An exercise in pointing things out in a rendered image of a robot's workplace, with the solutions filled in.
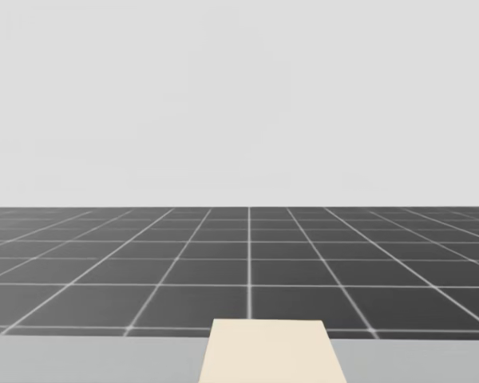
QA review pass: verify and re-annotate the tall board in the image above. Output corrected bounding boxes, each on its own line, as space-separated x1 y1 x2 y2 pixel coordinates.
198 318 348 383

